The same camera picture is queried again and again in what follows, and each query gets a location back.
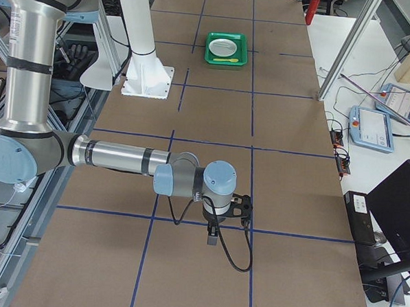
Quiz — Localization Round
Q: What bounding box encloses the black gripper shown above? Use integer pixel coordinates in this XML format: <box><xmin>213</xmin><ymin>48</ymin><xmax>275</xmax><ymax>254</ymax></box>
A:
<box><xmin>203</xmin><ymin>204</ymin><xmax>228</xmax><ymax>245</ymax></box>

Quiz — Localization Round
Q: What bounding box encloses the yellow plastic spoon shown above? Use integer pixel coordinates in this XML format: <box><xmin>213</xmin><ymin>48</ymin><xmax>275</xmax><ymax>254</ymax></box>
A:
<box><xmin>213</xmin><ymin>58</ymin><xmax>239</xmax><ymax>63</ymax></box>

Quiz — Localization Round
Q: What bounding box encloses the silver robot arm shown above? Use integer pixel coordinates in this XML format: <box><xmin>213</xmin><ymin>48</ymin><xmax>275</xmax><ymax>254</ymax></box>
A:
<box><xmin>0</xmin><ymin>0</ymin><xmax>237</xmax><ymax>245</ymax></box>

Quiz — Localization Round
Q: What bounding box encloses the orange connector board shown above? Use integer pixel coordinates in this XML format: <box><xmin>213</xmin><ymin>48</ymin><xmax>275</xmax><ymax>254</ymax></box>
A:
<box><xmin>329</xmin><ymin>130</ymin><xmax>343</xmax><ymax>148</ymax></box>
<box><xmin>334</xmin><ymin>154</ymin><xmax>350</xmax><ymax>177</ymax></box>

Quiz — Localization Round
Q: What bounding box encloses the black computer box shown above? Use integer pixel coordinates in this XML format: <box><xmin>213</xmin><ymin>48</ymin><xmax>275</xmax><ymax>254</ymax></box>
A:
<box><xmin>343</xmin><ymin>190</ymin><xmax>376</xmax><ymax>246</ymax></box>

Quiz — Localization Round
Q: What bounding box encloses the white round plate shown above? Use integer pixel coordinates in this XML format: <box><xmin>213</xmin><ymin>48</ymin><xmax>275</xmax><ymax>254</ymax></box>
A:
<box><xmin>209</xmin><ymin>38</ymin><xmax>238</xmax><ymax>58</ymax></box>

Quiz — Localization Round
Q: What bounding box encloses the black monitor on stand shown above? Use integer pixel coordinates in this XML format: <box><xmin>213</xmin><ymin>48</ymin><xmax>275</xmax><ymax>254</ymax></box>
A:
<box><xmin>356</xmin><ymin>159</ymin><xmax>410</xmax><ymax>303</ymax></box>

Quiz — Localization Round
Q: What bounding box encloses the near blue teach pendant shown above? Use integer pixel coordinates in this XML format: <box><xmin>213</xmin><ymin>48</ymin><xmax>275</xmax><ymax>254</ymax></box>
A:
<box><xmin>349</xmin><ymin>106</ymin><xmax>395</xmax><ymax>153</ymax></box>

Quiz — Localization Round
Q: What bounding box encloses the blue teach pendant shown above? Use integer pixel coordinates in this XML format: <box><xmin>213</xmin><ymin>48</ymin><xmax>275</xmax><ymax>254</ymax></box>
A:
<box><xmin>378</xmin><ymin>83</ymin><xmax>410</xmax><ymax>121</ymax></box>
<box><xmin>349</xmin><ymin>106</ymin><xmax>395</xmax><ymax>153</ymax></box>

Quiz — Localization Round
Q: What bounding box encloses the green plastic tray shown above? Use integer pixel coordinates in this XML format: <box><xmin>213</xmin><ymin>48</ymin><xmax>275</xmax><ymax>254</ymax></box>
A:
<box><xmin>205</xmin><ymin>32</ymin><xmax>248</xmax><ymax>67</ymax></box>

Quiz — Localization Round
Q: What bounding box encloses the green-tipped grabber stick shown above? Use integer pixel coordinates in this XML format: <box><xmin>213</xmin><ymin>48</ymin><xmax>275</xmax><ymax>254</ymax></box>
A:
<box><xmin>336</xmin><ymin>73</ymin><xmax>410</xmax><ymax>148</ymax></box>

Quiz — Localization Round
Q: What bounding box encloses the far blue teach pendant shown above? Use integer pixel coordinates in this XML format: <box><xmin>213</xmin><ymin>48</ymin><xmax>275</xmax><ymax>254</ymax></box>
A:
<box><xmin>378</xmin><ymin>83</ymin><xmax>410</xmax><ymax>121</ymax></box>

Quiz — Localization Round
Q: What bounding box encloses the red fire extinguisher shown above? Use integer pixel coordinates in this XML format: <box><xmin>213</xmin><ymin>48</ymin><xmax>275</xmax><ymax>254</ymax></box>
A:
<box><xmin>305</xmin><ymin>0</ymin><xmax>320</xmax><ymax>25</ymax></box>

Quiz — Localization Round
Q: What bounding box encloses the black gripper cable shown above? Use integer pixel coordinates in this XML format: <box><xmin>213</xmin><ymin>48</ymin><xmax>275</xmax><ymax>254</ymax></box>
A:
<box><xmin>163</xmin><ymin>194</ymin><xmax>257</xmax><ymax>273</ymax></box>

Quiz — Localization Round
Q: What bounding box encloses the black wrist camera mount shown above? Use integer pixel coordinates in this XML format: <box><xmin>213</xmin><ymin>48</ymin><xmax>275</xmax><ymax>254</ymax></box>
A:
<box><xmin>229</xmin><ymin>194</ymin><xmax>253</xmax><ymax>228</ymax></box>

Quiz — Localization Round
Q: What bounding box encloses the white camera pillar with base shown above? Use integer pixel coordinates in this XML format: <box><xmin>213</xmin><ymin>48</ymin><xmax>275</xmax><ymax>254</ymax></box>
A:
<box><xmin>119</xmin><ymin>0</ymin><xmax>174</xmax><ymax>100</ymax></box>

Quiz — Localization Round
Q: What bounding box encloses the aluminium frame post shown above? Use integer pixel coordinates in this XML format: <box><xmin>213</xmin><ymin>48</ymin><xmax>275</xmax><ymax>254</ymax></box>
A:
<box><xmin>317</xmin><ymin>0</ymin><xmax>382</xmax><ymax>101</ymax></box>

